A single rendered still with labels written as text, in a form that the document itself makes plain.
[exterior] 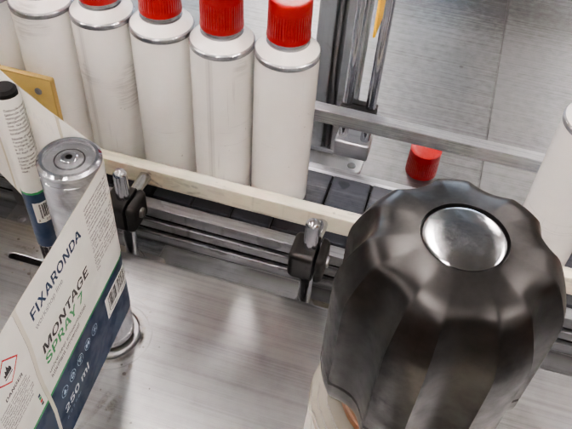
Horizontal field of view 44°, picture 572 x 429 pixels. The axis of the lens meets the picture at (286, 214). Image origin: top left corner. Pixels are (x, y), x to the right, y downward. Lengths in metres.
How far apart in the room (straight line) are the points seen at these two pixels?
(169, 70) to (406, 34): 0.48
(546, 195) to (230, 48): 0.27
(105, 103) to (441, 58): 0.48
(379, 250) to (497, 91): 0.70
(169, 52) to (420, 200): 0.36
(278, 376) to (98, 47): 0.30
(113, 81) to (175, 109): 0.06
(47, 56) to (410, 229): 0.44
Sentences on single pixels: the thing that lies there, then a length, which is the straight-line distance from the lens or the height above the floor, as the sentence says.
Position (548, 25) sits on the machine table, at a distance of 1.07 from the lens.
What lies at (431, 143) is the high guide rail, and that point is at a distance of 0.62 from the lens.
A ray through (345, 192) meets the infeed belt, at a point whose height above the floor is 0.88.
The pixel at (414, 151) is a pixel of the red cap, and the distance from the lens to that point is 0.75.
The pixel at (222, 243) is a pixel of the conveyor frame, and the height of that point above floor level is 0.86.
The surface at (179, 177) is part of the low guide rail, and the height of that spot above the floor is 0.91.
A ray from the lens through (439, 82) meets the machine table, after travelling 0.91.
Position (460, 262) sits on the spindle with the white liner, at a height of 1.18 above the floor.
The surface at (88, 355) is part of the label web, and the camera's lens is 0.47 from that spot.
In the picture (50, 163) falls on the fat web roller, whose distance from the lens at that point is 0.43.
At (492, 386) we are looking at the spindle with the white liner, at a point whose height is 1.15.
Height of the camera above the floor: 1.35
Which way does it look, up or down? 47 degrees down
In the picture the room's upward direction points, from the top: 5 degrees clockwise
